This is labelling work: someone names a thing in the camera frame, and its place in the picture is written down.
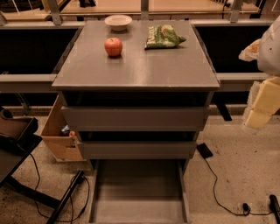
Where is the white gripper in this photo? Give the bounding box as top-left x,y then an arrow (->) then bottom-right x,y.
238,39 -> 261,62

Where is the black floor cable left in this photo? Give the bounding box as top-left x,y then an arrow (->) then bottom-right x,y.
29,153 -> 91,224

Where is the black floor cable right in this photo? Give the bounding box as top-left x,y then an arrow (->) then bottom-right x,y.
204,157 -> 274,217

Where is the black power strip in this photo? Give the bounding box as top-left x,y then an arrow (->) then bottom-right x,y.
269,194 -> 280,224

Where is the grey drawer cabinet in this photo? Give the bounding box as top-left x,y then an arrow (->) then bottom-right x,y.
51,19 -> 221,176

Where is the red apple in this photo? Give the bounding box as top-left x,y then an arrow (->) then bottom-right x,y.
104,38 -> 123,57

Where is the cardboard box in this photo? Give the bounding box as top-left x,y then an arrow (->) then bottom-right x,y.
41,96 -> 83,162

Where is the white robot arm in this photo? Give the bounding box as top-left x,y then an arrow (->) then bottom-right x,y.
238,16 -> 280,76

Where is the grey top drawer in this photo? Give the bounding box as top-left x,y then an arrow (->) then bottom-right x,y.
61,106 -> 210,131

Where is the black floor cable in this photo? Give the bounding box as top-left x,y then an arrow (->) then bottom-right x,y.
29,153 -> 91,224
204,157 -> 274,217

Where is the black chair with bag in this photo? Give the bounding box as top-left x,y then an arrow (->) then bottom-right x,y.
0,108 -> 85,224

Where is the black power adapter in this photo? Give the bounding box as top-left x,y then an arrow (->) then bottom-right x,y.
197,143 -> 214,158

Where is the green chip bag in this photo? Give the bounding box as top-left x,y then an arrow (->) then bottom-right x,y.
145,24 -> 186,49

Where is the grey bottom drawer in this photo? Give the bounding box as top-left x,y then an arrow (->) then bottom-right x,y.
89,160 -> 191,224

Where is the grey middle drawer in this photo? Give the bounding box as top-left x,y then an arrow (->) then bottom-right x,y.
78,141 -> 196,159

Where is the grey drawer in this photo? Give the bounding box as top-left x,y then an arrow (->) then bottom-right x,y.
89,160 -> 191,224
61,106 -> 210,131
78,141 -> 196,159

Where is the grey metal railing frame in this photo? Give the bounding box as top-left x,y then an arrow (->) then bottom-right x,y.
0,0 -> 280,95

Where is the white bowl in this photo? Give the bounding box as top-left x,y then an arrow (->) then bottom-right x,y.
104,15 -> 132,32

